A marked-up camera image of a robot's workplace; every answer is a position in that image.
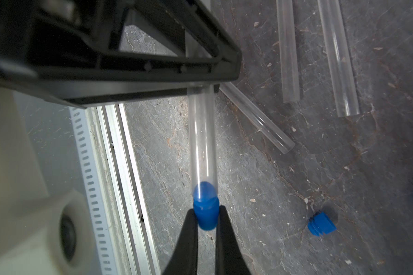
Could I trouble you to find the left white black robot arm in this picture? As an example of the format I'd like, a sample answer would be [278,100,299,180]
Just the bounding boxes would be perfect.
[0,1,250,275]

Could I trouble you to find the clear test tube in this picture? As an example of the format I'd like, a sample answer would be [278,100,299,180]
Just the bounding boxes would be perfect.
[188,85,218,198]
[276,0,300,103]
[318,0,360,118]

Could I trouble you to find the blue stopper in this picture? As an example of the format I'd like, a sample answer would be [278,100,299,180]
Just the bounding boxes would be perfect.
[193,181,220,231]
[307,212,337,237]

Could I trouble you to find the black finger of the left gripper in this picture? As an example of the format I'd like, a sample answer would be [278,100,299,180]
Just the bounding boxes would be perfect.
[0,1,242,108]

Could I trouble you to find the clear test tube diagonal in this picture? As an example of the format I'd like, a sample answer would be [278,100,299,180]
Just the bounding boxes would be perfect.
[220,82,296,154]

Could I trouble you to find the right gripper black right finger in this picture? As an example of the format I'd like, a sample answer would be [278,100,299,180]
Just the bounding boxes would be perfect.
[215,206,251,275]

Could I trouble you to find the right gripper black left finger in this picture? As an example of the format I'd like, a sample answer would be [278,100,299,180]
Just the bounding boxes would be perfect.
[162,209,198,275]

